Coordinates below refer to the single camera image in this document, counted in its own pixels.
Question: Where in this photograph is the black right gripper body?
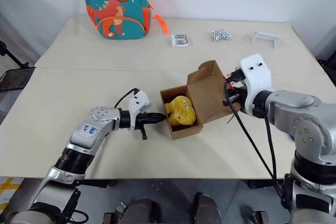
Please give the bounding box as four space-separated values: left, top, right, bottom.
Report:
225 85 249 106

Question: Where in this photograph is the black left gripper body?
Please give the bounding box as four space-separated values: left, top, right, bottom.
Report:
135 113 150 141

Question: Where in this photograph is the brown cardboard box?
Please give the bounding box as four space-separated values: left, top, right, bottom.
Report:
159 60 242 141

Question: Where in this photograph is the yellow plush toy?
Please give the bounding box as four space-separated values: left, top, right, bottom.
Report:
164 95 197 126

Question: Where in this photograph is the cluster of white dice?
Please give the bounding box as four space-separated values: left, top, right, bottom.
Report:
209 27 232 41

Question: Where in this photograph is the small white toy packet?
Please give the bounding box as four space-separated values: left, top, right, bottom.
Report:
170 34 190 48

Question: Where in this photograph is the dark rounded shape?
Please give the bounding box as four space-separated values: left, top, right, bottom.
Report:
125 198 158 224
195 194 224 224

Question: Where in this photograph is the teal dinosaur backpack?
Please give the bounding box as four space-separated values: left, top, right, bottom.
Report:
82 0 171 40

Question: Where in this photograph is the black metal stand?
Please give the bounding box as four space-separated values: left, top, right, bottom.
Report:
0 40 36 92

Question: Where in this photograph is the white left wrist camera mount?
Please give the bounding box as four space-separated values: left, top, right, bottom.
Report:
127 90 153 132

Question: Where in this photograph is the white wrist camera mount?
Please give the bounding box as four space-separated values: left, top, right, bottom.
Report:
127 90 153 132
239 54 272 116

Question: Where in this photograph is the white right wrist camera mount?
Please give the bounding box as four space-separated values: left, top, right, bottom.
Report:
239 54 272 116

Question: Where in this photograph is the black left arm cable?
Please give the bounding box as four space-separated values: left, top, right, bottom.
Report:
114 87 140 109

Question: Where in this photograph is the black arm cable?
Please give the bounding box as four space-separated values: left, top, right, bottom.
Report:
114 87 140 109
222 68 292 213

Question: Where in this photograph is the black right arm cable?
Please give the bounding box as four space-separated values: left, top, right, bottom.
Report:
222 68 292 213

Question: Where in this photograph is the white toy goal frame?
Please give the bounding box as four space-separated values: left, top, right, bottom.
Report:
251 31 284 49

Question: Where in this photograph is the black table frame bar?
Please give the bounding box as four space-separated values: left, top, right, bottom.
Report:
73 178 287 189

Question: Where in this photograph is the dark metal bracket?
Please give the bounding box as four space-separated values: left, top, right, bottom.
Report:
103 201 127 224
251 209 271 224

